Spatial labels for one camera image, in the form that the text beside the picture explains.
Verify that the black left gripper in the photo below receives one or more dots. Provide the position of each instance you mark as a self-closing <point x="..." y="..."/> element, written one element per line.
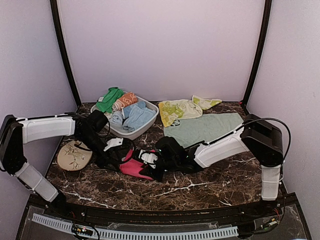
<point x="102" y="160"/>

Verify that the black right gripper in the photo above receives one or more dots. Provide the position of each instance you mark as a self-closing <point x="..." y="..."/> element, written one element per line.
<point x="152" y="173"/>

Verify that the pink microfibre towel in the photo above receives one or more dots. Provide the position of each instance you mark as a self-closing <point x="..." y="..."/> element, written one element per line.
<point x="133" y="167"/>

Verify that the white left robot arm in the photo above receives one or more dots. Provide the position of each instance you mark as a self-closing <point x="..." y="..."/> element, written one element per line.
<point x="23" y="141"/>

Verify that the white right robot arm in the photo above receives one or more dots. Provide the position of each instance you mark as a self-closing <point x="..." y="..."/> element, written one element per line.
<point x="256" y="135"/>

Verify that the grey plastic basin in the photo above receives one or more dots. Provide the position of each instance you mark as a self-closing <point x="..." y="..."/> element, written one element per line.
<point x="121" y="133"/>

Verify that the green rolled towel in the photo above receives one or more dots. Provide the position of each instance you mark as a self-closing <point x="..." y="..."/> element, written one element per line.
<point x="105" y="103"/>

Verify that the small blue rolled towel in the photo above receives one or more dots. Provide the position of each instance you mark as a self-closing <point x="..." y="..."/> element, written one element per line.
<point x="117" y="118"/>

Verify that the round painted ceramic plate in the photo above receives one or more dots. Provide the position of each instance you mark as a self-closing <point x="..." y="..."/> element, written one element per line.
<point x="74" y="156"/>

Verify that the yellow green patterned towel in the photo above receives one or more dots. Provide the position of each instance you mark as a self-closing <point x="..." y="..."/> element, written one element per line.
<point x="172" y="110"/>

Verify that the mint green panda towel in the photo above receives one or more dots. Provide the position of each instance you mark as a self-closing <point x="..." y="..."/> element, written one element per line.
<point x="207" y="127"/>

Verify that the light blue rolled towel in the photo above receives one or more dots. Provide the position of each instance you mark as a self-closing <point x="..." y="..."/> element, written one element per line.
<point x="136" y="115"/>

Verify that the orange rolled towel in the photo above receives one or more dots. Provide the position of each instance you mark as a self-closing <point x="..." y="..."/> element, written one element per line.
<point x="127" y="99"/>

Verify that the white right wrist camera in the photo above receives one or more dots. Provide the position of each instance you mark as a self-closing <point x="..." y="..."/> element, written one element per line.
<point x="148" y="157"/>

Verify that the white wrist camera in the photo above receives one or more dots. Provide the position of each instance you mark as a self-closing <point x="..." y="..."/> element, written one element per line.
<point x="148" y="157"/>
<point x="113" y="142"/>

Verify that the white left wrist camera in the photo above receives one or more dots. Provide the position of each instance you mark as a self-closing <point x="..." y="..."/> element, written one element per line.
<point x="113" y="142"/>

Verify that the black front table rail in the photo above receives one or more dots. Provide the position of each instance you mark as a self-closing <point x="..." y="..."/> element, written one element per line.
<point x="223" y="215"/>

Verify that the grey slotted cable duct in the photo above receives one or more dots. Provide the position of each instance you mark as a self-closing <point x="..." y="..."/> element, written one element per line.
<point x="121" y="231"/>

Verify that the black left corner post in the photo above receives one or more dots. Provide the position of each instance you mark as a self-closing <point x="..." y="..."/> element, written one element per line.
<point x="63" y="51"/>

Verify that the black corner post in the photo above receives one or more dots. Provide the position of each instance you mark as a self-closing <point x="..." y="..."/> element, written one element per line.
<point x="258" y="52"/>
<point x="63" y="51"/>

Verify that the black right corner post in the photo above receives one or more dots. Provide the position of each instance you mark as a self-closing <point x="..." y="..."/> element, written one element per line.
<point x="258" y="52"/>

